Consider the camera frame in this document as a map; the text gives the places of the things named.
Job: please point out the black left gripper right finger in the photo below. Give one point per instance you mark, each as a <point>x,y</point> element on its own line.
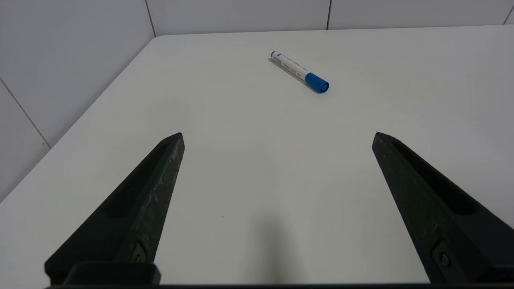
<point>437,208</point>

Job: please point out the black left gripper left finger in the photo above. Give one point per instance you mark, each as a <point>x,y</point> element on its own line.
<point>140,208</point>

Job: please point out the blue capped white marker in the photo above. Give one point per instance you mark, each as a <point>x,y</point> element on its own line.
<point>299,71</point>

